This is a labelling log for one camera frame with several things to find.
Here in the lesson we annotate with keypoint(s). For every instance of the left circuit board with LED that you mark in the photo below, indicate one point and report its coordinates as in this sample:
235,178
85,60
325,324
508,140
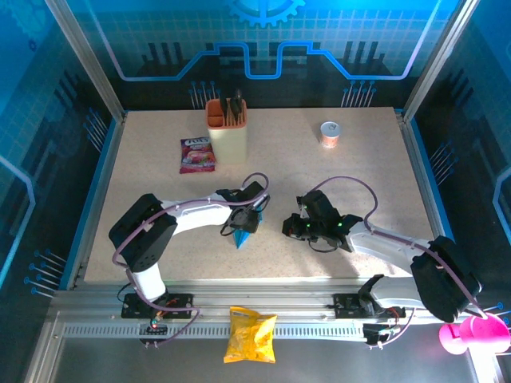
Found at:
153,328

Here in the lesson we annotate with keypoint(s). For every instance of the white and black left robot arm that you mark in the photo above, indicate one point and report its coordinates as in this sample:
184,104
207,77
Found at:
199,217

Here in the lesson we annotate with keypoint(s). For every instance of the yellow chips bag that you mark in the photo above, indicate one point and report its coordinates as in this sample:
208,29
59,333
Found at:
249,339

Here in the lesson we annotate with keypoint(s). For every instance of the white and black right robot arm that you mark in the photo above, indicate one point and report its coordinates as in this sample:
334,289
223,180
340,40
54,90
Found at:
379,251

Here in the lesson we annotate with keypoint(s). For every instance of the right circuit board with LED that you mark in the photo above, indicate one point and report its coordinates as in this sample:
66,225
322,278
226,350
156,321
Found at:
375,333

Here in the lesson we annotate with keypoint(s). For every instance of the blue cloth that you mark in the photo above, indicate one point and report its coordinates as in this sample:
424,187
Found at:
240,240

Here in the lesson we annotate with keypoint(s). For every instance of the short black kitchen utensil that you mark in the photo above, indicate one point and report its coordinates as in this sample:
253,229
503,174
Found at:
227,105

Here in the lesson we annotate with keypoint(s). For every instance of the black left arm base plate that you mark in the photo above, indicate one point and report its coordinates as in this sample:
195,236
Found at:
183,299

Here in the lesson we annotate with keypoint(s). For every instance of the circuit board with led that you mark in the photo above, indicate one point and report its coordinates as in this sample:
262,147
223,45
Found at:
153,328
375,333

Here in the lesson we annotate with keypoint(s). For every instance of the pink plastic goblet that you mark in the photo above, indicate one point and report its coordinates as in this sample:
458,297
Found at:
485,333

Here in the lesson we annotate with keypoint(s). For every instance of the aluminium front rail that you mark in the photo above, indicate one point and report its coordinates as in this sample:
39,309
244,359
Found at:
259,297

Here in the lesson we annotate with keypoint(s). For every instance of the small orange can white lid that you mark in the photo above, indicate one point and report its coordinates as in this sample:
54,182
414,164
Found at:
330,137

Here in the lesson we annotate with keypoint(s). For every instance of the red candy bag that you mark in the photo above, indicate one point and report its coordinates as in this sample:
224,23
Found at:
195,157

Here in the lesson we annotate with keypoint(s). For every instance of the tall black kitchen utensil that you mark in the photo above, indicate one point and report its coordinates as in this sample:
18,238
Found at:
238,95

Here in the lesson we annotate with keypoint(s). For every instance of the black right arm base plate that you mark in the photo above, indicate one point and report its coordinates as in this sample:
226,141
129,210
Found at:
343,303

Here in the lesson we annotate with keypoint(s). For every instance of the aluminium frame post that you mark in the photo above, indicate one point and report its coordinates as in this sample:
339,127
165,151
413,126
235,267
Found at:
438,60
88,60

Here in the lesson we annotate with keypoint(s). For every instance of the aluminium side rail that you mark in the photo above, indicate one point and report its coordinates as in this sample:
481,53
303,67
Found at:
100,191
425,191

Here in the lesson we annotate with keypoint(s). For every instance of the beige utensil holder orange rim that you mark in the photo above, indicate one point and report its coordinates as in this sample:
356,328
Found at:
229,147

